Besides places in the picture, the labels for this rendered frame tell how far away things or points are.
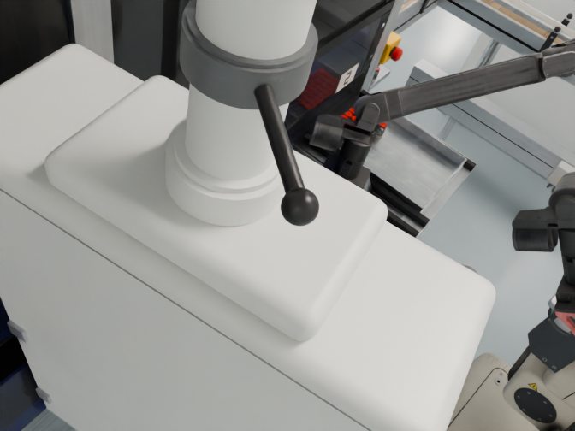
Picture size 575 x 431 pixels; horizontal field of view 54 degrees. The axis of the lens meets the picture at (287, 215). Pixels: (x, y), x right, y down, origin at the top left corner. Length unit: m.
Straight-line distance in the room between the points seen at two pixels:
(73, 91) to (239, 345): 0.29
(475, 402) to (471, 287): 1.50
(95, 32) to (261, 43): 0.43
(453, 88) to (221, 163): 0.83
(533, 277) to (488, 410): 0.95
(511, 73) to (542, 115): 1.92
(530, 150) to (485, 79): 1.34
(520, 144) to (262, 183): 2.15
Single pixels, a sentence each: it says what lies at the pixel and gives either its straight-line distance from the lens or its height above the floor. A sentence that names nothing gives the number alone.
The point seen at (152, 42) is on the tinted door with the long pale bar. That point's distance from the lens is 0.84.
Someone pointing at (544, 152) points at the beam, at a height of 0.53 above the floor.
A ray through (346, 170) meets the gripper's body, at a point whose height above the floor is 1.09.
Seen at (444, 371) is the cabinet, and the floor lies 1.55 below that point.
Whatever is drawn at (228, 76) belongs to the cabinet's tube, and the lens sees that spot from 0.34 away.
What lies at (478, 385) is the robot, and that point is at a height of 0.28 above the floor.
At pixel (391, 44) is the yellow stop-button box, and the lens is 1.72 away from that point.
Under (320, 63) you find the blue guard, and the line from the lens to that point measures 1.34.
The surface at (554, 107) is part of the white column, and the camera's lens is 3.09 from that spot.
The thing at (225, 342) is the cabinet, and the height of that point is 1.52.
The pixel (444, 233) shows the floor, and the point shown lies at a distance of 2.71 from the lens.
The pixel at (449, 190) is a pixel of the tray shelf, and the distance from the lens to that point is 1.59.
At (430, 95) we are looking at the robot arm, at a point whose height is 1.27.
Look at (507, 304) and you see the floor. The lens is 2.65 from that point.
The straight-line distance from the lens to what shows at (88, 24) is 0.73.
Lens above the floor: 1.94
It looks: 51 degrees down
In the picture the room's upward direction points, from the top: 18 degrees clockwise
